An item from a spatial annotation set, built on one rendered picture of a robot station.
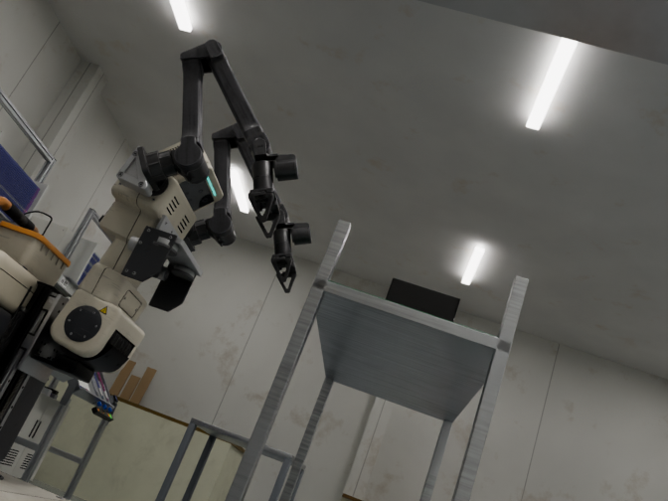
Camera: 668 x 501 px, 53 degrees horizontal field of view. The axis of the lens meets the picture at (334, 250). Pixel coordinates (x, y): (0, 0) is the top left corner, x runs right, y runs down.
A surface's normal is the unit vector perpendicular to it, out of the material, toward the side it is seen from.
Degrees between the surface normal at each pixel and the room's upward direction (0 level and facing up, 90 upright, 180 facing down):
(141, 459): 90
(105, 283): 90
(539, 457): 90
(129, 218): 90
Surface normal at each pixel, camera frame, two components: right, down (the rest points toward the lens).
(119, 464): -0.04, -0.40
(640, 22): -0.35, 0.86
